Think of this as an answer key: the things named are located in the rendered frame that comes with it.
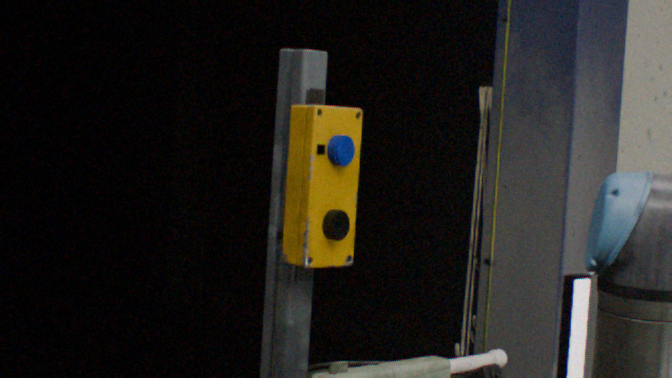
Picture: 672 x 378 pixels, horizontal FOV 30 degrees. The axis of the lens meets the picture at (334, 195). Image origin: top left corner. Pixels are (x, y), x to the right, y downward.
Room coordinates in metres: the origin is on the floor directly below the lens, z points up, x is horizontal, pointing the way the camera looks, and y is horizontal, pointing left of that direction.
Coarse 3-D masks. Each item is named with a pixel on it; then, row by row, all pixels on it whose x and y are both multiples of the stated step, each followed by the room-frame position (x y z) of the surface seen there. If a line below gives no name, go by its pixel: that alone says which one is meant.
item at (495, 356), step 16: (496, 352) 2.23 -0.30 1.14; (336, 368) 1.91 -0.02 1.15; (352, 368) 1.96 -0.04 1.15; (368, 368) 1.97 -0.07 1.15; (384, 368) 1.98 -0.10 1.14; (400, 368) 2.00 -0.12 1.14; (416, 368) 2.03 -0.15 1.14; (432, 368) 2.06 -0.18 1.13; (448, 368) 2.09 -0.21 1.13; (464, 368) 2.15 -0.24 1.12
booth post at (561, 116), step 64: (512, 0) 2.39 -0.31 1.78; (576, 0) 2.30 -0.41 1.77; (512, 64) 2.39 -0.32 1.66; (576, 64) 2.30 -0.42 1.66; (512, 128) 2.38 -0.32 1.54; (576, 128) 2.31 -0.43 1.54; (512, 192) 2.37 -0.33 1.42; (576, 192) 2.32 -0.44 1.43; (512, 256) 2.37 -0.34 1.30; (576, 256) 2.34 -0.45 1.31; (512, 320) 2.36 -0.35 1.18
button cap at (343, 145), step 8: (336, 136) 2.03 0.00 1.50; (344, 136) 2.03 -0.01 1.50; (328, 144) 2.02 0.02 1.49; (336, 144) 2.01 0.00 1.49; (344, 144) 2.02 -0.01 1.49; (352, 144) 2.04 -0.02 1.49; (328, 152) 2.02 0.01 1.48; (336, 152) 2.01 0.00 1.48; (344, 152) 2.03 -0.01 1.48; (352, 152) 2.04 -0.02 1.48; (336, 160) 2.02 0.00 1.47; (344, 160) 2.03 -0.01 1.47
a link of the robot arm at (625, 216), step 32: (608, 192) 1.37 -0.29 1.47; (640, 192) 1.36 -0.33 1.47; (608, 224) 1.35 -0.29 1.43; (640, 224) 1.34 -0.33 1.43; (608, 256) 1.36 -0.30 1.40; (640, 256) 1.35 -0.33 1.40; (608, 288) 1.38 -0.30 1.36; (640, 288) 1.35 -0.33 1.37; (608, 320) 1.38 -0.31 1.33; (640, 320) 1.36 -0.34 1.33; (608, 352) 1.38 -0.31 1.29; (640, 352) 1.36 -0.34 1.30
